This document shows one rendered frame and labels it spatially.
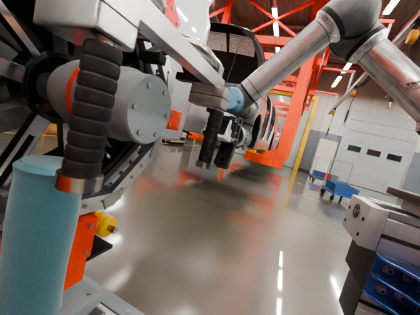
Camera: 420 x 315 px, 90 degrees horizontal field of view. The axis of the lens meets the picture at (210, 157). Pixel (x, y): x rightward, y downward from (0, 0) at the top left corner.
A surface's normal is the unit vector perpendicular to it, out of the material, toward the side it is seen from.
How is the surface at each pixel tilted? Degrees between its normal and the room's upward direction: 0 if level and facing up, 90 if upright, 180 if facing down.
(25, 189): 88
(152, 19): 90
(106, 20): 90
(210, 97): 90
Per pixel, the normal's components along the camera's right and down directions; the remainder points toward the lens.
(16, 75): 0.90, 0.27
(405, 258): -0.34, 0.03
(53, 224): 0.73, 0.25
